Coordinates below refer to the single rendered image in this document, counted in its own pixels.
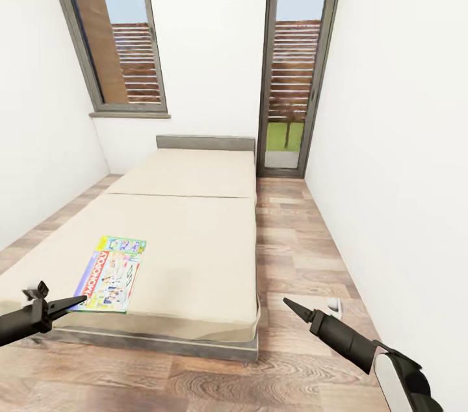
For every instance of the board game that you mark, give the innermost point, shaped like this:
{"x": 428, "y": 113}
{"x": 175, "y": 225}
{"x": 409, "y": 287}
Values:
{"x": 109, "y": 278}

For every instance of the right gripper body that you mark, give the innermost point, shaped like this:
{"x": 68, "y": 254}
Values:
{"x": 333, "y": 332}

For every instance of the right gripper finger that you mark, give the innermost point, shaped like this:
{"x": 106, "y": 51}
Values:
{"x": 307, "y": 314}

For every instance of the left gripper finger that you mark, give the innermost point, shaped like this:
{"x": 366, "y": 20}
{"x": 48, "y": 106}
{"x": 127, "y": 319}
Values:
{"x": 57, "y": 306}
{"x": 58, "y": 315}

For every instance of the bed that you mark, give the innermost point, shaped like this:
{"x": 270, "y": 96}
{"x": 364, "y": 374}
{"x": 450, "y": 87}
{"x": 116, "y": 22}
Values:
{"x": 193, "y": 201}

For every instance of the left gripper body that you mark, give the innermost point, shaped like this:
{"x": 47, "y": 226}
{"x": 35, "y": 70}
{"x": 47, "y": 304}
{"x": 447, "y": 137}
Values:
{"x": 23, "y": 323}

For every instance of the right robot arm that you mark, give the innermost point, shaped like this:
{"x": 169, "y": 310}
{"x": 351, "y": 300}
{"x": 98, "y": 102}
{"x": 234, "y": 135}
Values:
{"x": 404, "y": 386}

